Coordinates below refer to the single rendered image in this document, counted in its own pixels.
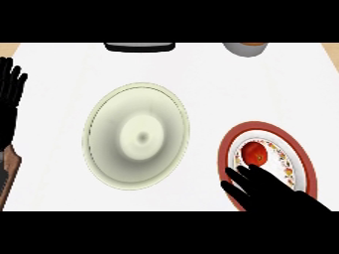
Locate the white placemat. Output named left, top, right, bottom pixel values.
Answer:
left=1, top=42, right=339, bottom=212

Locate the red round fruit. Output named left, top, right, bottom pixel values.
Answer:
left=241, top=142, right=269, bottom=167

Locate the pale green bowl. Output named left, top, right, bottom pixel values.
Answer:
left=83, top=81, right=192, bottom=191

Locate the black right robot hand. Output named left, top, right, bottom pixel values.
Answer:
left=220, top=164, right=332, bottom=212

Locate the grey round cup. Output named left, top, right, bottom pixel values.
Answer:
left=221, top=42, right=269, bottom=59

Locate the red-rimmed floral plate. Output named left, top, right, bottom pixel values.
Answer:
left=217, top=120, right=319, bottom=212

